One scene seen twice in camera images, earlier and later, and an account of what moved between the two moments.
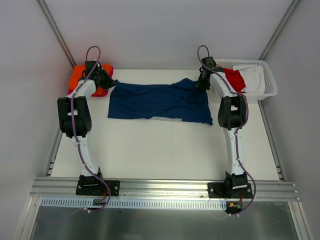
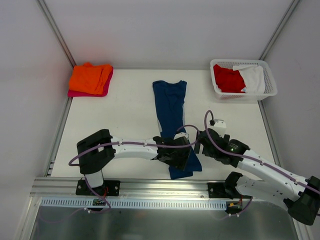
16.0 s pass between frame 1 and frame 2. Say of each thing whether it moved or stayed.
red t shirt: stayed
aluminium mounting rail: stayed
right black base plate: stayed
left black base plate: stayed
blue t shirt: moved
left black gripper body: moved
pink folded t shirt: stayed
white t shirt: stayed
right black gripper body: moved
